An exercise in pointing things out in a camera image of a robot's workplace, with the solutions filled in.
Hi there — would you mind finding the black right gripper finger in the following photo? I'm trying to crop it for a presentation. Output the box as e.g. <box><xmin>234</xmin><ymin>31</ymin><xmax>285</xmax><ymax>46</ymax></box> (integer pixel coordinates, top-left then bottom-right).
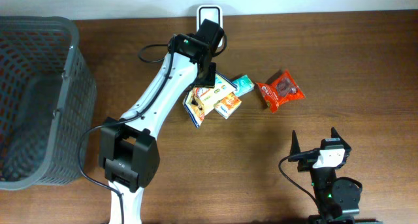
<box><xmin>331</xmin><ymin>127</ymin><xmax>341</xmax><ymax>138</ymax></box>
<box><xmin>290</xmin><ymin>130</ymin><xmax>300</xmax><ymax>155</ymax></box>

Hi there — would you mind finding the red snack packet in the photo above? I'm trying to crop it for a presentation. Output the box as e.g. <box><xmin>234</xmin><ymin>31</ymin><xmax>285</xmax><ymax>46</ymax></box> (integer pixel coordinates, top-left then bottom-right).
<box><xmin>256</xmin><ymin>70</ymin><xmax>305</xmax><ymax>113</ymax></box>

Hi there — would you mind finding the green tissue pack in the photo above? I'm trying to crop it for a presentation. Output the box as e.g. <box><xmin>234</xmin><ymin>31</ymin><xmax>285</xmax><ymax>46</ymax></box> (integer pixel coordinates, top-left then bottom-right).
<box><xmin>233</xmin><ymin>75</ymin><xmax>255</xmax><ymax>97</ymax></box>

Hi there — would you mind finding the orange tissue pack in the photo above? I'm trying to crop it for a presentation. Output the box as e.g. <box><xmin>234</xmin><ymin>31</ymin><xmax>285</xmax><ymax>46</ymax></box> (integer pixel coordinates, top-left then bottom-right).
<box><xmin>214</xmin><ymin>93</ymin><xmax>242</xmax><ymax>119</ymax></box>

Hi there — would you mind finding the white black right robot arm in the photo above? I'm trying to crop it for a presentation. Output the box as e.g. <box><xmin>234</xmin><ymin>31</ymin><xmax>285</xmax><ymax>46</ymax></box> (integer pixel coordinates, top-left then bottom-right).
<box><xmin>287</xmin><ymin>128</ymin><xmax>362</xmax><ymax>223</ymax></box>

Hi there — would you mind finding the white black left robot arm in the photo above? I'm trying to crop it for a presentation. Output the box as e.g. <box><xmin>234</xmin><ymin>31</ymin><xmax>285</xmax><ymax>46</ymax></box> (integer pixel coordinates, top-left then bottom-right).
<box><xmin>99</xmin><ymin>20</ymin><xmax>225</xmax><ymax>223</ymax></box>

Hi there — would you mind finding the white barcode scanner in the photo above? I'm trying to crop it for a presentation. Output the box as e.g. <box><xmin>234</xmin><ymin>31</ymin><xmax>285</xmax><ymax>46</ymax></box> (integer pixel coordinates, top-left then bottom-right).
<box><xmin>196</xmin><ymin>5</ymin><xmax>223</xmax><ymax>31</ymax></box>

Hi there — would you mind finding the grey plastic mesh basket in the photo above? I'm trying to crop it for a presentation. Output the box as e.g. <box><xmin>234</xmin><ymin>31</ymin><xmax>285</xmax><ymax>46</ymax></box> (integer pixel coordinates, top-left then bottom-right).
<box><xmin>1</xmin><ymin>16</ymin><xmax>97</xmax><ymax>191</ymax></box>

